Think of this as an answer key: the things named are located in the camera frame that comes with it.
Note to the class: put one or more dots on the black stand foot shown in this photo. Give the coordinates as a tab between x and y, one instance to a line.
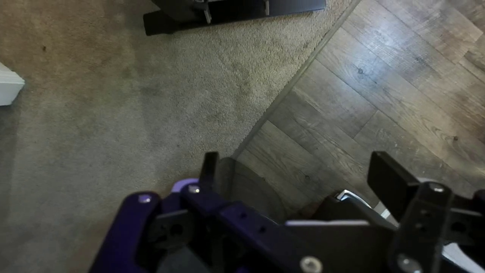
172	22

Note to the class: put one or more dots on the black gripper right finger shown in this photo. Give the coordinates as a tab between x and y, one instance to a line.
392	182

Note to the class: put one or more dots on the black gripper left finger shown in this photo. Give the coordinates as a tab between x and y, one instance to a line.
252	227

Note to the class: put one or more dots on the white trim corner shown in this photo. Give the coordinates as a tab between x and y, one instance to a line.
10	84

